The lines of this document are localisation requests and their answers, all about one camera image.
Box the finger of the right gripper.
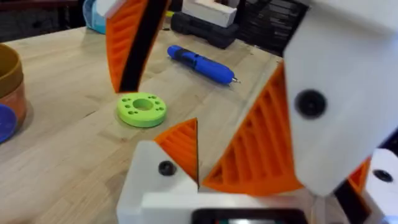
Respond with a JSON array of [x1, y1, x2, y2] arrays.
[[95, 0, 170, 93], [201, 0, 398, 197]]

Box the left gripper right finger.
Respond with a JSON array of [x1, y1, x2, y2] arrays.
[[334, 148, 398, 224]]

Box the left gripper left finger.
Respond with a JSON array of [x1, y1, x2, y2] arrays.
[[116, 118, 200, 224]]

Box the blue electric screwdriver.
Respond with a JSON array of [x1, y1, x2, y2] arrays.
[[167, 45, 241, 85]]

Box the light blue tape roll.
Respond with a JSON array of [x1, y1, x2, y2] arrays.
[[82, 0, 108, 35]]

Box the green disc with holes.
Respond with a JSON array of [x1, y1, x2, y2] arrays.
[[116, 92, 168, 128]]

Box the black ribbed box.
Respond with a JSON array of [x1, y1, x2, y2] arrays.
[[238, 0, 309, 57]]

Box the black tool case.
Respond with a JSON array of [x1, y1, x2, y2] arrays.
[[170, 11, 240, 50]]

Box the white foam block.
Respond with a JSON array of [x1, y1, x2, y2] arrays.
[[182, 0, 239, 28]]

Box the orange toy tub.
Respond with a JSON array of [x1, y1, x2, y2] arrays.
[[0, 43, 28, 144]]

